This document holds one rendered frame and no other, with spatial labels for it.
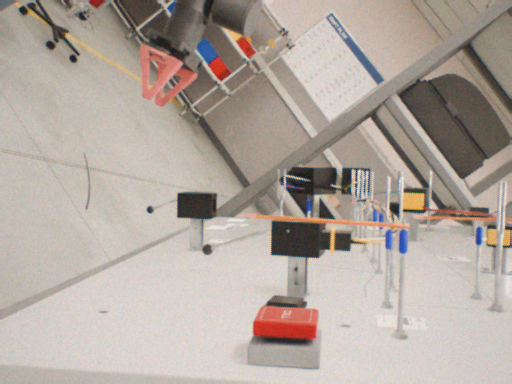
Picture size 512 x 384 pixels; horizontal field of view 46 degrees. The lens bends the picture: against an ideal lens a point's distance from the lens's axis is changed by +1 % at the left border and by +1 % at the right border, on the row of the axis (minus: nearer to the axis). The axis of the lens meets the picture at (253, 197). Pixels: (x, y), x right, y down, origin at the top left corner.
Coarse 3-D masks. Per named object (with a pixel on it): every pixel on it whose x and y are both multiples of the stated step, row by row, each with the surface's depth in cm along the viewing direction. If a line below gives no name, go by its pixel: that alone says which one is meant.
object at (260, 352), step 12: (264, 336) 48; (252, 348) 46; (264, 348) 46; (276, 348) 46; (288, 348) 46; (300, 348) 46; (312, 348) 46; (252, 360) 46; (264, 360) 46; (276, 360) 46; (288, 360) 46; (300, 360) 46; (312, 360) 46
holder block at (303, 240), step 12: (276, 228) 68; (288, 228) 67; (300, 228) 67; (312, 228) 67; (324, 228) 70; (276, 240) 68; (288, 240) 68; (300, 240) 67; (312, 240) 67; (276, 252) 68; (288, 252) 68; (300, 252) 67; (312, 252) 67; (324, 252) 70
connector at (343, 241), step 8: (320, 232) 67; (328, 232) 67; (336, 232) 67; (344, 232) 67; (320, 240) 67; (328, 240) 67; (336, 240) 67; (344, 240) 67; (352, 240) 67; (320, 248) 67; (328, 248) 67; (336, 248) 67; (344, 248) 67
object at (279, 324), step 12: (264, 312) 49; (276, 312) 49; (288, 312) 49; (300, 312) 49; (312, 312) 49; (264, 324) 46; (276, 324) 46; (288, 324) 46; (300, 324) 46; (312, 324) 46; (276, 336) 46; (288, 336) 46; (300, 336) 46; (312, 336) 46
